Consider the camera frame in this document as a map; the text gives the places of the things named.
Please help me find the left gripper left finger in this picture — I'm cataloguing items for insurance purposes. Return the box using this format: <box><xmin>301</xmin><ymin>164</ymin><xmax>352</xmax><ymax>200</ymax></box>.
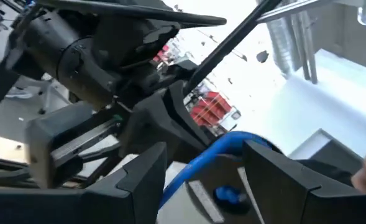
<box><xmin>0</xmin><ymin>141</ymin><xmax>168</xmax><ymax>224</ymax></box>

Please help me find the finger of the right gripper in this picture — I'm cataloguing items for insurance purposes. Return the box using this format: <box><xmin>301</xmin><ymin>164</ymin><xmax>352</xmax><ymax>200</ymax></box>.
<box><xmin>119</xmin><ymin>80</ymin><xmax>212</xmax><ymax>165</ymax></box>
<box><xmin>36</xmin><ymin>0</ymin><xmax>228</xmax><ymax>27</ymax></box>

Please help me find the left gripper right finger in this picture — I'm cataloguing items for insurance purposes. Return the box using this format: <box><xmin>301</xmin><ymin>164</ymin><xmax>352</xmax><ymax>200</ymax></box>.
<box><xmin>242</xmin><ymin>139</ymin><xmax>366</xmax><ymax>224</ymax></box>

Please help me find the blue cord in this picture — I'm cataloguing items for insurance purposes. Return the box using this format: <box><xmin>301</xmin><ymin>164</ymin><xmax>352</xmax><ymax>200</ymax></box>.
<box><xmin>158</xmin><ymin>130</ymin><xmax>275</xmax><ymax>210</ymax></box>

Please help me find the grey white-edged panel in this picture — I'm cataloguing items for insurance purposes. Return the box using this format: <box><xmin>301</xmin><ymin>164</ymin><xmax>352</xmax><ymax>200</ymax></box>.
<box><xmin>287</xmin><ymin>128</ymin><xmax>365</xmax><ymax>175</ymax></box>

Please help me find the silver corrugated duct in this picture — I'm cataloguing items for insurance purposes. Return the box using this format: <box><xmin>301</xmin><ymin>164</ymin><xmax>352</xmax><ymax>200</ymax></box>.
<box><xmin>265</xmin><ymin>11</ymin><xmax>319</xmax><ymax>85</ymax></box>

